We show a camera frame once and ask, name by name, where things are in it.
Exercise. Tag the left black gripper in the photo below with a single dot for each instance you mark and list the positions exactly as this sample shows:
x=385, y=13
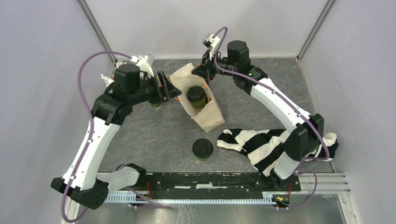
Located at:
x=171, y=90

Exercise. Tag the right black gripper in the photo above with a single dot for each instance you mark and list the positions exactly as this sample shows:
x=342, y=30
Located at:
x=205, y=70

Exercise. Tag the black coffee lid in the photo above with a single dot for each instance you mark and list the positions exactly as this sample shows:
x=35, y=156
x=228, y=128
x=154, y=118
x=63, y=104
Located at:
x=202, y=147
x=196, y=94

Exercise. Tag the brown paper bag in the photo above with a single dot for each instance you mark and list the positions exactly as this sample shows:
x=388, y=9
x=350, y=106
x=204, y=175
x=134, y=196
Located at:
x=210, y=116

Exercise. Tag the green paper coffee cup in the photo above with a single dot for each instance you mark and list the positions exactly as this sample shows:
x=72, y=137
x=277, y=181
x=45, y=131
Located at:
x=202, y=158

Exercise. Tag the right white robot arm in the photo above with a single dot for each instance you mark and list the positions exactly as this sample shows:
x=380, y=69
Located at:
x=306, y=130

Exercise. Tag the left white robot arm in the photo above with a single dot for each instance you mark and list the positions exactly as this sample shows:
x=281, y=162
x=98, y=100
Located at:
x=131, y=85

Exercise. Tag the stack of paper cups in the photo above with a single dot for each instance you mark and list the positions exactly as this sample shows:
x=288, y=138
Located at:
x=156, y=106

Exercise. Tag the white wrapped straws bundle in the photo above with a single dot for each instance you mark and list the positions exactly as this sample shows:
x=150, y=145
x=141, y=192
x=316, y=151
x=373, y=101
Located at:
x=110, y=79

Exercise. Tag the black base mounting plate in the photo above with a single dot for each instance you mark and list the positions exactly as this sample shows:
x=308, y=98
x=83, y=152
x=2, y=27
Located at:
x=214, y=185

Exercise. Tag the black white striped cloth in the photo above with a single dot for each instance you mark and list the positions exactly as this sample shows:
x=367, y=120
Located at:
x=264, y=149

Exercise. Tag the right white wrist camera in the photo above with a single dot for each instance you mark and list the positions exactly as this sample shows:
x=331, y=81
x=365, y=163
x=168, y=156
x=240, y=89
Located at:
x=212, y=43

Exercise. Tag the aluminium frame rail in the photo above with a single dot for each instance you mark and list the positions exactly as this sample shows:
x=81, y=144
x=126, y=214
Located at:
x=311, y=185

